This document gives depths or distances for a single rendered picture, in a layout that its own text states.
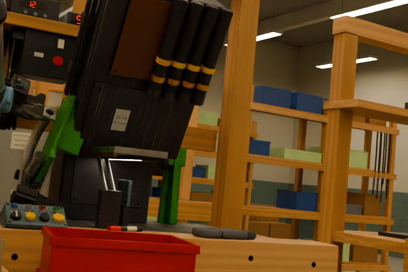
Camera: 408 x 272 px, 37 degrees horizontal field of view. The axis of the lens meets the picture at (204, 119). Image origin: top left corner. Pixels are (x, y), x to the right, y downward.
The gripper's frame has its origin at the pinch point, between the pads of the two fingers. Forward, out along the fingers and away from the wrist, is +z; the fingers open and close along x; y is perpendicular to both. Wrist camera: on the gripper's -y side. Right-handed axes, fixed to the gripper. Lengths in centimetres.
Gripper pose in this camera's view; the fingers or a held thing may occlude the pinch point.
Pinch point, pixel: (45, 116)
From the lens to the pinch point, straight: 195.1
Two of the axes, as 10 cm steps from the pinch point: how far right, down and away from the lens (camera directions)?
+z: 8.3, 4.0, 4.0
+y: 5.6, -6.8, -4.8
